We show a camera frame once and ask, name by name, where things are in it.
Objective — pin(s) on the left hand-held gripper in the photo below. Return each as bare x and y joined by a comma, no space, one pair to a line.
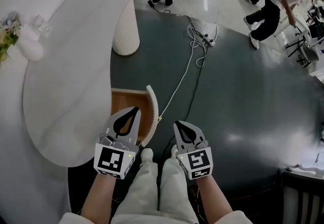
110,159

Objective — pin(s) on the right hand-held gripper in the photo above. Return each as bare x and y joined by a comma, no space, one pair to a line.
198,159

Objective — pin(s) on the large wooden drawer white front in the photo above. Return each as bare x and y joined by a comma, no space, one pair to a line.
126,101

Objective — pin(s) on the white curved table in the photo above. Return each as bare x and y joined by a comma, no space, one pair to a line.
76,79

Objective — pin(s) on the person's right forearm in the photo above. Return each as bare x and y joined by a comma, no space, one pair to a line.
215,197

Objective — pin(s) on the person's left forearm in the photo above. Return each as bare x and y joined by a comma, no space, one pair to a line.
98,197

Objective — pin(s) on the person's right white shoe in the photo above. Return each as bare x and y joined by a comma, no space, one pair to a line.
174,151

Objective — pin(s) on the person's white shoe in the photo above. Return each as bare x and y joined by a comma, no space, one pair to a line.
146,154
174,151

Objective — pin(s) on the person's left white shoe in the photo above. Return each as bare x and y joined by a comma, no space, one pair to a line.
146,154

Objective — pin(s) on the person's light trousers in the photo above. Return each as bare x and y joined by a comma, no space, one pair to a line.
149,192

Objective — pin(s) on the person's white printed shirt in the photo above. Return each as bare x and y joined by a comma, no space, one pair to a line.
73,219

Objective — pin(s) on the white plastic object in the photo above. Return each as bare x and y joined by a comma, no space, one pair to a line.
306,168

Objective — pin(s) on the tall white vase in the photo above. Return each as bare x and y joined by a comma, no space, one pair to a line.
30,48

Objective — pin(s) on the dark slatted chair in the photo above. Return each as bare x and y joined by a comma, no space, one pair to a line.
301,200

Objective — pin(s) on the black power adapter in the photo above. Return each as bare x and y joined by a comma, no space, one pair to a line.
150,4

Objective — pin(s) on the clear glass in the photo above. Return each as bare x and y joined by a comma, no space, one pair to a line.
43,27

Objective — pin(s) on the grey chair with black legs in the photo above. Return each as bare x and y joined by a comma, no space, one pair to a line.
308,52

